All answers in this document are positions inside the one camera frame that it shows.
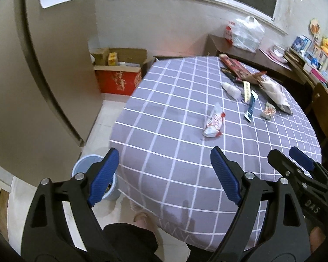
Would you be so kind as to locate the yellow duck toy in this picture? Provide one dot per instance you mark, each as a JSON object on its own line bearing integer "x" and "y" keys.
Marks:
{"x": 326, "y": 45}

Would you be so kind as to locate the red cardboard box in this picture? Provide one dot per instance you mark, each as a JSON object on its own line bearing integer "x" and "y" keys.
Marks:
{"x": 117, "y": 80}

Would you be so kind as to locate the orange wall decoration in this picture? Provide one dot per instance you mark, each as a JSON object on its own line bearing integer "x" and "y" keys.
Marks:
{"x": 314, "y": 26}

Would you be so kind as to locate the red and white snack wrapper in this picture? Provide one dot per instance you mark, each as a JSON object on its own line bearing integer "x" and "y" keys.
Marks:
{"x": 214, "y": 121}

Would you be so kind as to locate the black wrapper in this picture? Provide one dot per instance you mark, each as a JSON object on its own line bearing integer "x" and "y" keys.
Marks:
{"x": 229, "y": 76}

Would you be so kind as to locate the blue plastic bucket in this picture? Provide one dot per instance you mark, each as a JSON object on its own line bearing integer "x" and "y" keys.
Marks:
{"x": 80, "y": 166}

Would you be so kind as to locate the dark wooden sideboard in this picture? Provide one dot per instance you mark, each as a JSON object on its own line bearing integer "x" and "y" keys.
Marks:
{"x": 276, "y": 68}

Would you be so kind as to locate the wooden shelf with boxes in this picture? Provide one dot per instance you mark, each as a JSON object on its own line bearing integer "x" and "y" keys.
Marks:
{"x": 308, "y": 62}

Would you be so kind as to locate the person's right hand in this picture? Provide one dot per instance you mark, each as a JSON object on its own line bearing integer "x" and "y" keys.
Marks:
{"x": 318, "y": 240}

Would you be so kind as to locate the small dotted packet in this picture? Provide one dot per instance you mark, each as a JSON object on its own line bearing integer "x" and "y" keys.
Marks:
{"x": 268, "y": 111}

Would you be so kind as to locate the beige refrigerator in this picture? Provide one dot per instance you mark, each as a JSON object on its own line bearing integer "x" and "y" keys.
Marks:
{"x": 43, "y": 73}

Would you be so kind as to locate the purple checked tablecloth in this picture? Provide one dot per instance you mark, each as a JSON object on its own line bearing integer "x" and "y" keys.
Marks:
{"x": 166, "y": 131}

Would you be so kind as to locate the blue product box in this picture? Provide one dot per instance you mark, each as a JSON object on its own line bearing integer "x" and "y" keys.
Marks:
{"x": 301, "y": 43}

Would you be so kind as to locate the bowl on plate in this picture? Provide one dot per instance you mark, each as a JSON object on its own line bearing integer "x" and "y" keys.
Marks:
{"x": 279, "y": 50}

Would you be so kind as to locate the pink place mat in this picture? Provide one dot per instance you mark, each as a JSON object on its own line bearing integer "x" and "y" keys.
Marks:
{"x": 273, "y": 57}

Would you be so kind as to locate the small white bag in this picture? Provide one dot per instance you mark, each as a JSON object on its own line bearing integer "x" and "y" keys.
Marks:
{"x": 231, "y": 90}

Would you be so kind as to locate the yellow paper strip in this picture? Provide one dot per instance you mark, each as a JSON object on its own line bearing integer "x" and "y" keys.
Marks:
{"x": 247, "y": 91}

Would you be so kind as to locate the person's foot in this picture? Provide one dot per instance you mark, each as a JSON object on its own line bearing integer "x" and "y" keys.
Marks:
{"x": 142, "y": 221}

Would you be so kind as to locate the long red snack packet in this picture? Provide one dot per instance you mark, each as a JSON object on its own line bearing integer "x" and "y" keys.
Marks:
{"x": 235, "y": 65}

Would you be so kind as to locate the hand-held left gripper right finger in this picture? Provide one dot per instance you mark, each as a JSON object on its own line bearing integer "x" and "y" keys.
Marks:
{"x": 225, "y": 174}

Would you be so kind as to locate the yellow packet box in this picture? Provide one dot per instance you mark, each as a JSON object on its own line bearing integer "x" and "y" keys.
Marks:
{"x": 113, "y": 59}

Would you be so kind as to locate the white plastic bag red print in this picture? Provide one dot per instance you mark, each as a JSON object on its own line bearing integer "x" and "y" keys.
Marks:
{"x": 246, "y": 35}

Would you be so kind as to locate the blue wrapper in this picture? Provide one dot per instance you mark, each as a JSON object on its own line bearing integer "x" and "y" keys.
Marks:
{"x": 251, "y": 106}

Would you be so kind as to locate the person's leg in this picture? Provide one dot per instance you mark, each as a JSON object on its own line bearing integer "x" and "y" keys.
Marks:
{"x": 128, "y": 243}

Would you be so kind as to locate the small brown carton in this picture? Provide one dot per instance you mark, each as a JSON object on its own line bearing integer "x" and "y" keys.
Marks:
{"x": 99, "y": 57}

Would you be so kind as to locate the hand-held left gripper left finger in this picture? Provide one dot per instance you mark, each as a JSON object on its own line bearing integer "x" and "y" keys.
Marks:
{"x": 103, "y": 174}

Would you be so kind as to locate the white paper bag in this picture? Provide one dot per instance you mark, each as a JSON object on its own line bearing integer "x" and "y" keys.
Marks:
{"x": 276, "y": 94}

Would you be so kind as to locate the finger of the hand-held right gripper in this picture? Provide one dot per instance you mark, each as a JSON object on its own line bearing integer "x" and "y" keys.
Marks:
{"x": 278, "y": 159}
{"x": 300, "y": 157}

